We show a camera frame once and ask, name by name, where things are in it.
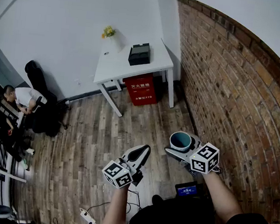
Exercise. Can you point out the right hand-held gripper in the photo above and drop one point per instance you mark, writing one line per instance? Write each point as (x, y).
(204, 159)

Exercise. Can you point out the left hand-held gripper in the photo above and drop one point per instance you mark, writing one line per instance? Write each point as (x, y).
(117, 175)

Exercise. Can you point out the white cup with teal inside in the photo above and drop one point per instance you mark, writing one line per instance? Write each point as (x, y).
(180, 140)

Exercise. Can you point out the black tray box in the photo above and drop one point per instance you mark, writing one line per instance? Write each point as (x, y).
(138, 56)

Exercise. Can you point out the person's right forearm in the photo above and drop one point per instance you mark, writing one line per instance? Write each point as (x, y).
(220, 197)

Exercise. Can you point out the person's left forearm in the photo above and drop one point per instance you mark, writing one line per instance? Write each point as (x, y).
(116, 211)

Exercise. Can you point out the black device with blue screen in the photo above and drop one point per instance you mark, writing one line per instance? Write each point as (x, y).
(186, 189)

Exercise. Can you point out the person's black shoe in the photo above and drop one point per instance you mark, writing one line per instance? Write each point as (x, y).
(157, 200)

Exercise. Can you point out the red metal cabinet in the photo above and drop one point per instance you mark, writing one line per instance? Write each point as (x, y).
(141, 90)

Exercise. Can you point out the person's black clothing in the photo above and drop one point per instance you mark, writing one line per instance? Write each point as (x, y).
(180, 222)

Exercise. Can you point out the white power strip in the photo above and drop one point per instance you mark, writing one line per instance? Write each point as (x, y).
(87, 217)

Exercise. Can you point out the white table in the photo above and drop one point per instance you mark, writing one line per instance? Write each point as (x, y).
(115, 66)

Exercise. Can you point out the white vase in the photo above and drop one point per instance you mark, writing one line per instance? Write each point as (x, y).
(116, 43)

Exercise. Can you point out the black office chair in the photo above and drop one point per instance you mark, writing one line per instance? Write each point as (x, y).
(38, 76)

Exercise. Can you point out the white metal frame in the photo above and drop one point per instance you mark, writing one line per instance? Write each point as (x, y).
(11, 176)

